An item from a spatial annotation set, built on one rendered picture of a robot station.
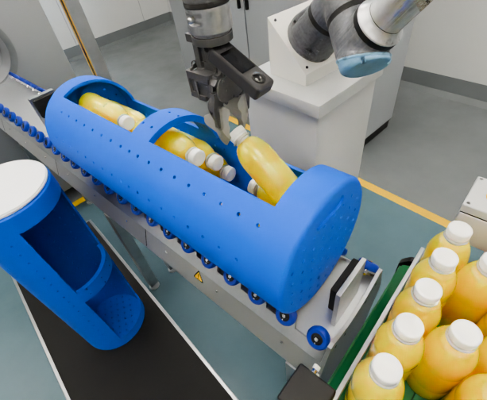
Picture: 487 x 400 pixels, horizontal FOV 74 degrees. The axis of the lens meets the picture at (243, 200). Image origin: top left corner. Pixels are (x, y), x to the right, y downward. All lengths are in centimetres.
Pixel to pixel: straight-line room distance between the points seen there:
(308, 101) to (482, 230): 50
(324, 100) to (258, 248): 53
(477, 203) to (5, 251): 119
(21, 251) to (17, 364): 108
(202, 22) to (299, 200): 32
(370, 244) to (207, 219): 155
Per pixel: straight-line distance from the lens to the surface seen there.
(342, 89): 99
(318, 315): 74
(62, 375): 180
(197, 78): 64
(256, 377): 167
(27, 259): 119
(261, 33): 277
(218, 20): 58
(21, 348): 219
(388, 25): 80
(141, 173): 73
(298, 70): 100
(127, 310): 178
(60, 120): 105
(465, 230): 70
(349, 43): 84
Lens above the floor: 160
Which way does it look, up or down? 45 degrees down
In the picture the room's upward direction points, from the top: 9 degrees counter-clockwise
